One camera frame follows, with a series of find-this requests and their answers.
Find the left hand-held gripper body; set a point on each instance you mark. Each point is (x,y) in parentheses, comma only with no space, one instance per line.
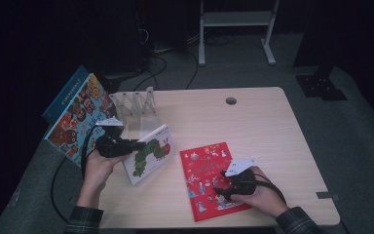
(113,146)

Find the white caterpillar picture book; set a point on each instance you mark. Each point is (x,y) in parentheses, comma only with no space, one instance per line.
(149,156)

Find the grey tape strip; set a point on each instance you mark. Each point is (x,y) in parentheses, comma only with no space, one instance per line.
(329,195)

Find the person's left hand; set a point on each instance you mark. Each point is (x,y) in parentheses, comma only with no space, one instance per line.
(95,172)

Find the white metal stand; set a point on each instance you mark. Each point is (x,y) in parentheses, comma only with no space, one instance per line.
(237,19)

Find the animal cartoon picture book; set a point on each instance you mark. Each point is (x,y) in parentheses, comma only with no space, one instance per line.
(78,113)

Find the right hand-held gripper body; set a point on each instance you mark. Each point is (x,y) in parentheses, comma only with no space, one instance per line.
(242,182)

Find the person's right hand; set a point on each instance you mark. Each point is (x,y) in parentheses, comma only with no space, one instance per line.
(266,198)

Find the red picture book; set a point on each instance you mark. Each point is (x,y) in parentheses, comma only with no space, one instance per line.
(204,169)

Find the black stand with base plate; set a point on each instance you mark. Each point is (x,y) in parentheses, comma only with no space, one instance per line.
(321,87)

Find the clear acrylic book rack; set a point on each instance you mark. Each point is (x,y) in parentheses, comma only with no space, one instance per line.
(136,104)

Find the dark blue book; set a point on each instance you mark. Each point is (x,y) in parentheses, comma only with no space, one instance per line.
(66,94)

